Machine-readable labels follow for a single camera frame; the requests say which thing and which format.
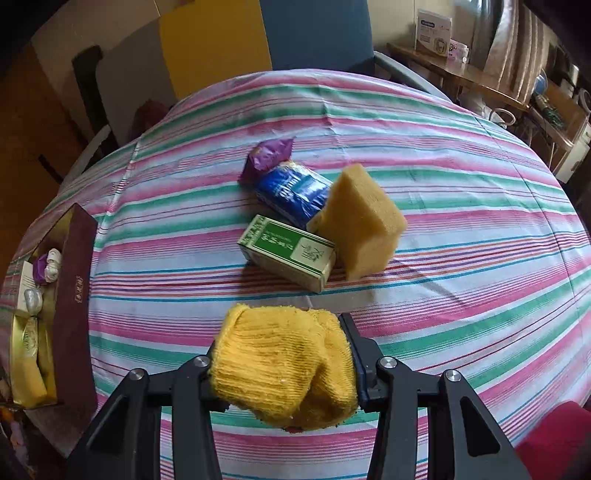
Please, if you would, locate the striped tablecloth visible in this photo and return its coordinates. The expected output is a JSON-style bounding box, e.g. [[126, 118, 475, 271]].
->
[[0, 68, 591, 480]]

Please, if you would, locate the white cabinet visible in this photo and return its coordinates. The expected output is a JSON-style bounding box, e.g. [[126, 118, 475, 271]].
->
[[551, 124, 591, 183]]

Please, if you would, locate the yellow panel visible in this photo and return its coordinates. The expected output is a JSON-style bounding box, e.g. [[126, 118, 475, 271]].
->
[[159, 0, 273, 100]]

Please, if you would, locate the striped folded mattress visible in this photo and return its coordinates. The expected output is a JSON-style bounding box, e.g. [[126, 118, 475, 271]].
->
[[480, 0, 550, 104]]

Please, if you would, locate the wooden side table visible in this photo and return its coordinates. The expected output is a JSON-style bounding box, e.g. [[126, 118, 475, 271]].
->
[[387, 42, 532, 112]]

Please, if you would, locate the yellow knit glove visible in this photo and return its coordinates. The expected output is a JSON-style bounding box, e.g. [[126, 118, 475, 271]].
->
[[210, 302, 360, 432]]

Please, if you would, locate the purple snack wrapper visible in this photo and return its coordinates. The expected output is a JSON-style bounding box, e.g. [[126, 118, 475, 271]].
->
[[239, 137, 295, 185]]

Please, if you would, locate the small white carton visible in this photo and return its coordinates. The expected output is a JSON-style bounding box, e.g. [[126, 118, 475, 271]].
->
[[18, 261, 42, 310]]

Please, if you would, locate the white cloth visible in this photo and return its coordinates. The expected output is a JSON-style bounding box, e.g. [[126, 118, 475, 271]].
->
[[46, 248, 63, 282]]

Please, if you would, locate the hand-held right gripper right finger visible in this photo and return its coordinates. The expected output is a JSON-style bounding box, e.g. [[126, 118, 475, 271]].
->
[[339, 313, 532, 480]]

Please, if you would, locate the white printed box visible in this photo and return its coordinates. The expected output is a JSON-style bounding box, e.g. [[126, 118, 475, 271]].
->
[[416, 9, 453, 57]]

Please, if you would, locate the gold foil packet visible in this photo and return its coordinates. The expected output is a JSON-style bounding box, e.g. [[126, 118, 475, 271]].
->
[[11, 316, 44, 370]]

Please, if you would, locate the red cloth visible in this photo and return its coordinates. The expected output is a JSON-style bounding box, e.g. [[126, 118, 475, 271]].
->
[[512, 401, 591, 480]]

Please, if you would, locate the long yellow sponge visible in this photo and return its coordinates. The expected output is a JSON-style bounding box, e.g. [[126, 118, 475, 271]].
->
[[306, 163, 408, 281]]

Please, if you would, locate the blue chair with grey armrest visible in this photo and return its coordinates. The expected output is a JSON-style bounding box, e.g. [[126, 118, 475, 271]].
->
[[261, 0, 455, 104]]

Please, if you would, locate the green and white carton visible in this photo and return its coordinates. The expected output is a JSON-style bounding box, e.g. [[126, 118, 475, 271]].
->
[[238, 215, 337, 294]]

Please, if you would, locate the maroon box with gold lining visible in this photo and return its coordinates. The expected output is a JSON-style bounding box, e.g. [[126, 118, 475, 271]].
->
[[7, 203, 100, 411]]

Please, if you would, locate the blue snack packet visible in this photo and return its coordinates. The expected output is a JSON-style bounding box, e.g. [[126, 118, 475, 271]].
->
[[254, 161, 333, 229]]

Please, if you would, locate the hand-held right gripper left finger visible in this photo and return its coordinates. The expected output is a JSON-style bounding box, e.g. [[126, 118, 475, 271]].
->
[[67, 342, 229, 480]]

